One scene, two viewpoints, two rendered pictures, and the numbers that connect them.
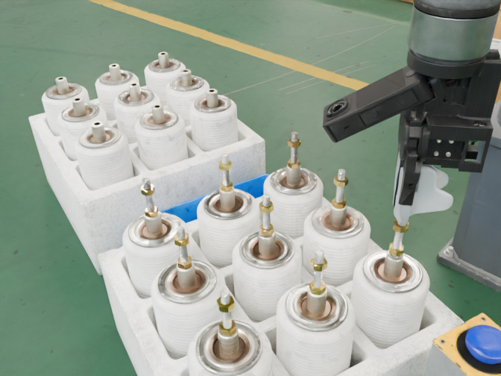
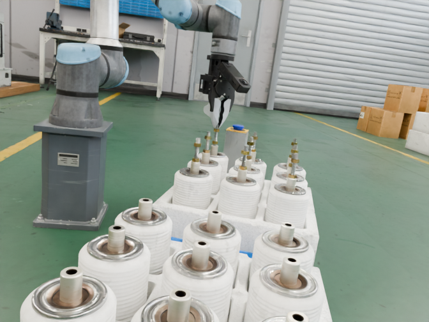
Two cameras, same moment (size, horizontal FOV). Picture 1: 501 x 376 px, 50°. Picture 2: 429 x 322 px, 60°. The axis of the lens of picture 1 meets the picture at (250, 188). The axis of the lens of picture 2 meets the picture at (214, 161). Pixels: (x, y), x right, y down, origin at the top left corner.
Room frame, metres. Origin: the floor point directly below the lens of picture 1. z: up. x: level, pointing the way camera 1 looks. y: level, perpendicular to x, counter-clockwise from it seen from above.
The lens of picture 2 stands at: (1.38, 0.51, 0.50)
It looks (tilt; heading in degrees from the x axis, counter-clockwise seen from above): 14 degrees down; 218
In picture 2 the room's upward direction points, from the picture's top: 7 degrees clockwise
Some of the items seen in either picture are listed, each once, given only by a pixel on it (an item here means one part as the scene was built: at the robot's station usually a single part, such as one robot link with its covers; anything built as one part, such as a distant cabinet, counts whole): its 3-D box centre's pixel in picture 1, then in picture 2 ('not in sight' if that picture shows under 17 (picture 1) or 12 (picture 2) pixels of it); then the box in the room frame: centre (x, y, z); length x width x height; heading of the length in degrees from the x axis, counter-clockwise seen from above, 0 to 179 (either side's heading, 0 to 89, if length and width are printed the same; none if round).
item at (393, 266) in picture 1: (394, 264); (214, 150); (0.50, -0.18, 0.26); 0.02 x 0.02 x 0.03
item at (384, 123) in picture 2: not in sight; (384, 122); (-3.29, -0.65, 0.15); 0.30 x 0.24 x 0.30; 45
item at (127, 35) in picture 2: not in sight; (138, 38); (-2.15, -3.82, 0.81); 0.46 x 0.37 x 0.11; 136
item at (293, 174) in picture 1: (293, 174); (195, 167); (0.71, -0.07, 0.26); 0.02 x 0.02 x 0.03
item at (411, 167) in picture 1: (410, 166); (226, 97); (0.47, -0.17, 0.43); 0.05 x 0.02 x 0.09; 169
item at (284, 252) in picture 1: (267, 249); (246, 169); (0.55, -0.02, 0.25); 0.08 x 0.08 x 0.01
